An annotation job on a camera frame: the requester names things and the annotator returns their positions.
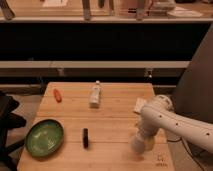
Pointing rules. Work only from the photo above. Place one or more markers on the green bowl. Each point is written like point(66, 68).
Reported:
point(44, 138)

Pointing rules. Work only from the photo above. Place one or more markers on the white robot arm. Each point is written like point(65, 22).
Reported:
point(158, 113)

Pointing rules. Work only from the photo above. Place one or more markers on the black eraser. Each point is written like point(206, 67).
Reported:
point(85, 138)

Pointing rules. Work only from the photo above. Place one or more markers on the black office chair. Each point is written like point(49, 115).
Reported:
point(9, 121)

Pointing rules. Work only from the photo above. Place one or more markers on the orange carrot toy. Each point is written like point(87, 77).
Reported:
point(57, 95)

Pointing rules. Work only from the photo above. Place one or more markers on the white tube bottle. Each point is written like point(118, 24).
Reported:
point(94, 100)

